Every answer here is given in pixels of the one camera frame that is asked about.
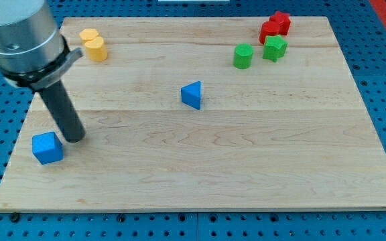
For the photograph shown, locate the red cylinder block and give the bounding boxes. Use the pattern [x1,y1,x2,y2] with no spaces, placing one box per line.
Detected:
[259,21,280,44]

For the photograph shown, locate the blue triangle block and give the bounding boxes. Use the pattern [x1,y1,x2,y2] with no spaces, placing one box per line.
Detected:
[180,81,202,110]

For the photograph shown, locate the green cylinder block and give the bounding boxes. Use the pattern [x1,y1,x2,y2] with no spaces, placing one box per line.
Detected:
[233,43,254,69]

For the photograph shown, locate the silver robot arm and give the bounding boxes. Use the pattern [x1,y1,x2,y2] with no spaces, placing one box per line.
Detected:
[0,0,85,143]

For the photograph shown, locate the red star block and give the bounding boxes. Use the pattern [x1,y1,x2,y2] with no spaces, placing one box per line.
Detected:
[269,11,291,35]

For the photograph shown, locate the yellow cylinder block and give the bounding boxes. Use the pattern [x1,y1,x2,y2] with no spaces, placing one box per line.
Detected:
[84,36,108,62]

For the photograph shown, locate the green star block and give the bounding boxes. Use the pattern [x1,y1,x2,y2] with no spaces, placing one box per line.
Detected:
[262,35,288,62]

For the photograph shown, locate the blue cube block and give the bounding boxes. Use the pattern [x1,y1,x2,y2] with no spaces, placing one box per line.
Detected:
[32,132,64,165]

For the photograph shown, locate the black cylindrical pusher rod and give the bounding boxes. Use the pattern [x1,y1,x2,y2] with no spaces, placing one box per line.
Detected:
[40,80,86,143]

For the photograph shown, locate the wooden board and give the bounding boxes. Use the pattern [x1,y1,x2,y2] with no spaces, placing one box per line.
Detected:
[0,17,386,214]

